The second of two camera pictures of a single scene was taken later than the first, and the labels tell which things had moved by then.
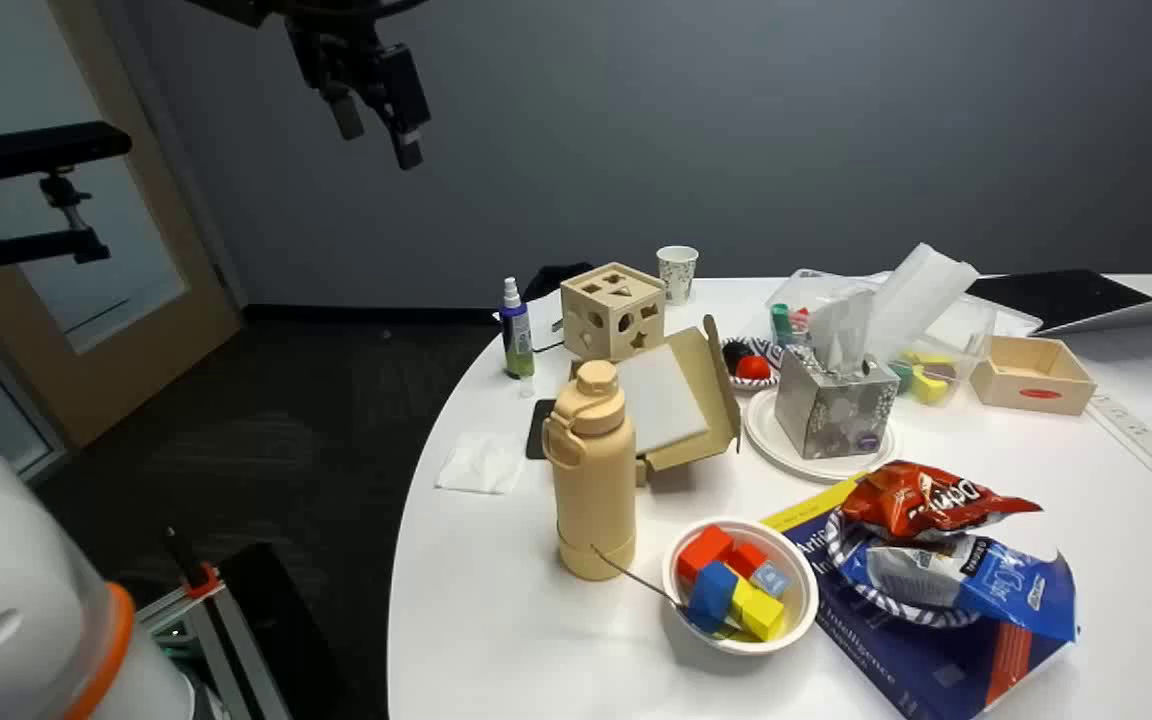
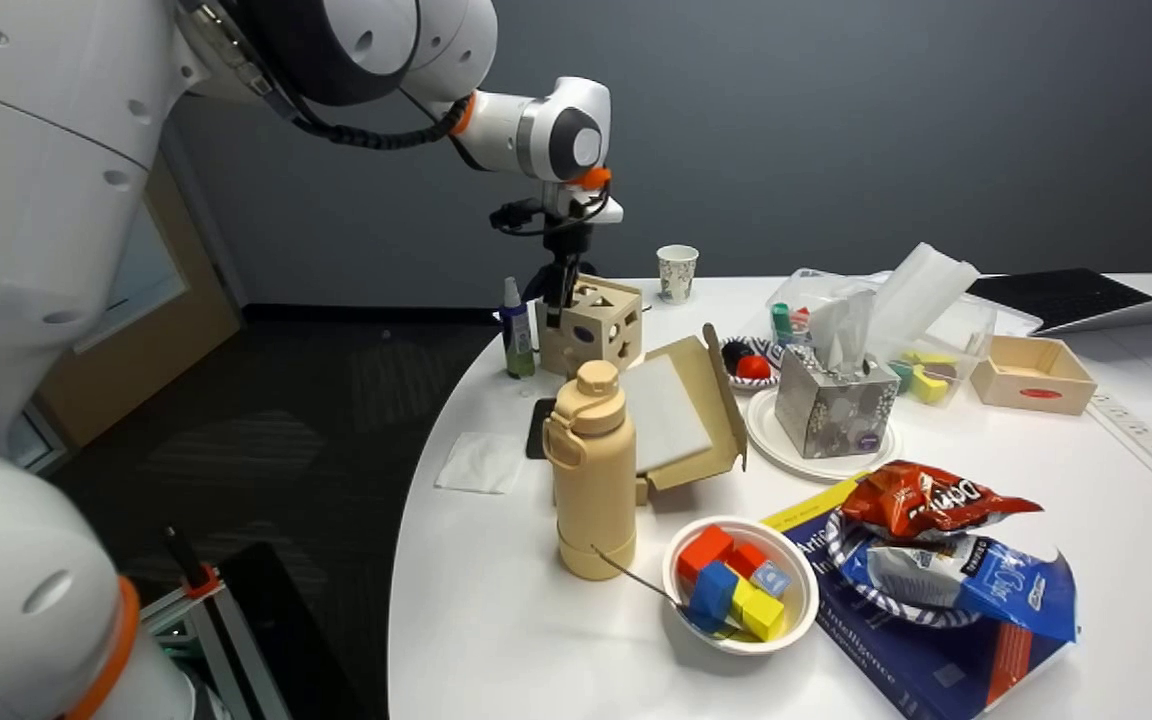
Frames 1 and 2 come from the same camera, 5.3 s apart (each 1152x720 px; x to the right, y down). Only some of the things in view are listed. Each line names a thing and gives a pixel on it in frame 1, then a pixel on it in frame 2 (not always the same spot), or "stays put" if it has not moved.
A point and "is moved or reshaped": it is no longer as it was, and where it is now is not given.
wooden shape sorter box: x=615 y=309 is moved or reshaped
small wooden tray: x=1033 y=372 stays put
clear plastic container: x=931 y=327 stays put
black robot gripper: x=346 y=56 to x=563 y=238
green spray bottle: x=517 y=335 stays put
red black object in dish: x=752 y=362 stays put
